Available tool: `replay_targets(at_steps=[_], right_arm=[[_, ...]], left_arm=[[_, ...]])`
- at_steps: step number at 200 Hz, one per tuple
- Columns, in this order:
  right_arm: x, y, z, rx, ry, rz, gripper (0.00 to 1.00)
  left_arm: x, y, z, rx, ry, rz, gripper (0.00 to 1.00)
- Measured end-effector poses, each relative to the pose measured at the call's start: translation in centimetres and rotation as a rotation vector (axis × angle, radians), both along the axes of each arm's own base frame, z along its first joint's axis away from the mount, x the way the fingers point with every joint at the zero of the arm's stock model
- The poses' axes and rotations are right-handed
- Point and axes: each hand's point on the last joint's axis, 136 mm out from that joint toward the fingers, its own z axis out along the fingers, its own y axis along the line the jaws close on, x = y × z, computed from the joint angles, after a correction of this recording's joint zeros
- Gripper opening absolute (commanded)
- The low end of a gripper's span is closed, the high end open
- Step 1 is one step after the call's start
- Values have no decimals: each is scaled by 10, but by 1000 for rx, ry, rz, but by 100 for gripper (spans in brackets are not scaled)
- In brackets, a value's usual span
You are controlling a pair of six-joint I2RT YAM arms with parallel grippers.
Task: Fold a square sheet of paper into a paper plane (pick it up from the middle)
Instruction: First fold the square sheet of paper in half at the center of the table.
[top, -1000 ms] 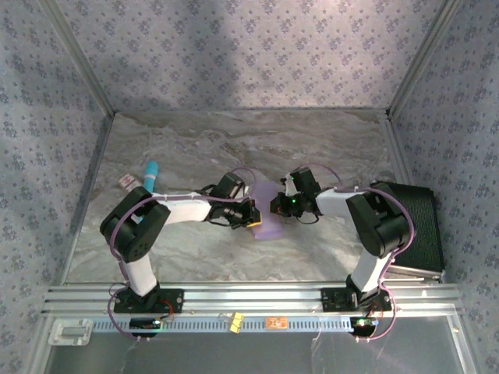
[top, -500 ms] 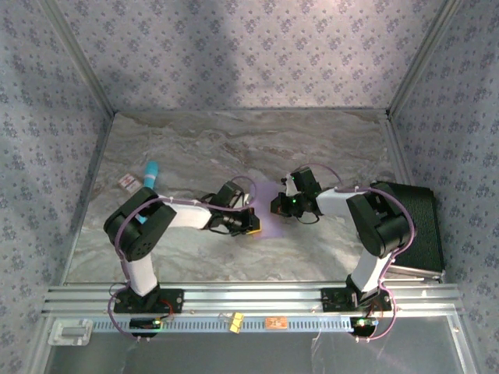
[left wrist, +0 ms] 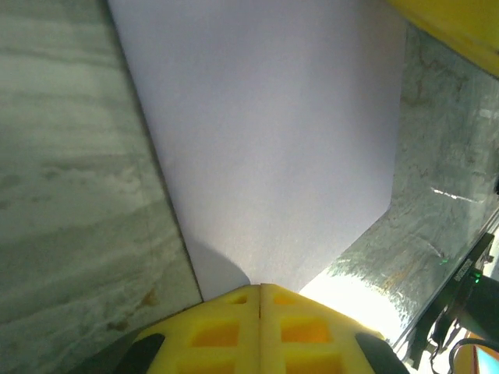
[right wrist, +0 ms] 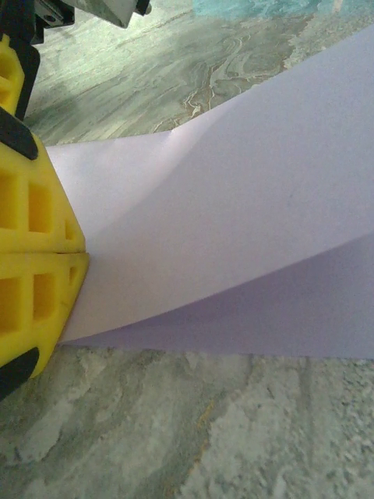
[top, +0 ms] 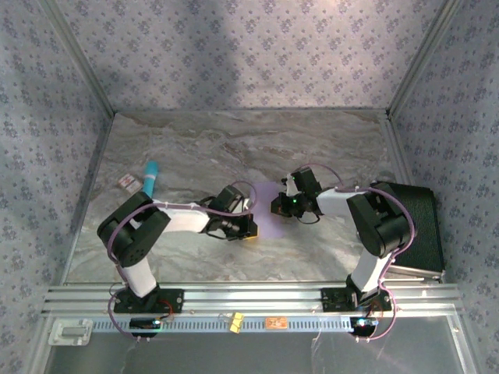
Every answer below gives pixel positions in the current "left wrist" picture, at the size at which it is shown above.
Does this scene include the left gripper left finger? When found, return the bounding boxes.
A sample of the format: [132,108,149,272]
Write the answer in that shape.
[112,284,261,374]

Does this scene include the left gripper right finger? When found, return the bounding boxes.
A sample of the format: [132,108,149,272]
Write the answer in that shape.
[260,283,410,374]

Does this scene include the purple paper sheet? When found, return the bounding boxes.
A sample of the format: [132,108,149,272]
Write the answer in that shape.
[105,0,409,304]

